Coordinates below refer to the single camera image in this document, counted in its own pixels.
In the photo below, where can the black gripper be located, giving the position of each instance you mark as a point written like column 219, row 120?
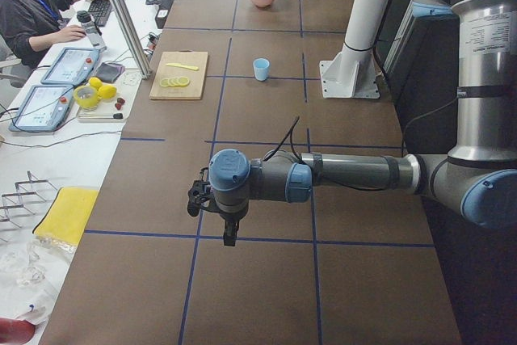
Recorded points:
column 230, row 216

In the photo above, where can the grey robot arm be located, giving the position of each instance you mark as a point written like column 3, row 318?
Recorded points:
column 460, row 152

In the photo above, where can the light blue plastic cup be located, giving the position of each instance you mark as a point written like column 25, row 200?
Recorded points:
column 261, row 68

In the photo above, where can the spare strawberries on tray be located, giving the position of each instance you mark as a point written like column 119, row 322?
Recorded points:
column 119, row 104

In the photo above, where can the black power strip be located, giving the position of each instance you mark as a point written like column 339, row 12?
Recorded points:
column 162, row 12

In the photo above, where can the bamboo cutting board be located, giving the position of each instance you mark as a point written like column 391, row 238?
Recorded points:
column 194, row 90

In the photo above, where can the pale yellow plastic knife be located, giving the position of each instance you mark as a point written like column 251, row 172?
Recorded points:
column 183, row 66

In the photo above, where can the black keyboard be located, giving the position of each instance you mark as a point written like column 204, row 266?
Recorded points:
column 100, row 11

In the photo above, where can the white tray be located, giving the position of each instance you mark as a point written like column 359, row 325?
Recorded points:
column 105, row 112

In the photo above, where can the yellow cloth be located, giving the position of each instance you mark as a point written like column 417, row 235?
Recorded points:
column 66, row 218

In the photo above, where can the dark purple wallet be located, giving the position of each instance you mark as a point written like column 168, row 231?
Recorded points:
column 109, row 72

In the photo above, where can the whole yellow lemon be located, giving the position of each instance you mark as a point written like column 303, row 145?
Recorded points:
column 107, row 91
column 95, row 82

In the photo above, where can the yellow tape roll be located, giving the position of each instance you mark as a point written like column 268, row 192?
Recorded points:
column 86, row 97

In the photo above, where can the clear plastic bag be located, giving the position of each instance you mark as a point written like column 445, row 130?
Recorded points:
column 32, row 274

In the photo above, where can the upper teach pendant tablet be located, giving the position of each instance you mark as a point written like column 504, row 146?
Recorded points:
column 72, row 66

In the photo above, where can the teach pendant tablet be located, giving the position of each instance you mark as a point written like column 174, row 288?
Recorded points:
column 44, row 109
column 72, row 66

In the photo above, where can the lower teach pendant tablet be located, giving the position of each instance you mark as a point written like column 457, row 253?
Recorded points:
column 44, row 109

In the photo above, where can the seated person in black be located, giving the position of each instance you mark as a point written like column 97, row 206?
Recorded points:
column 31, row 27

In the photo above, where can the red object at corner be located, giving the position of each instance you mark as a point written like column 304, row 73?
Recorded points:
column 15, row 331

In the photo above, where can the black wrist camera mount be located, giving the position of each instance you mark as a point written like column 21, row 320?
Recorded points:
column 200, row 196

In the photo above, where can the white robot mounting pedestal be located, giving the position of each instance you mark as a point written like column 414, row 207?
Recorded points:
column 351, row 74

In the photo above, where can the aluminium frame post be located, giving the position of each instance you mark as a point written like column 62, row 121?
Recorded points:
column 130, row 35

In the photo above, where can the metal wire rack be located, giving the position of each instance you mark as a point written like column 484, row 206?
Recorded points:
column 23, row 206

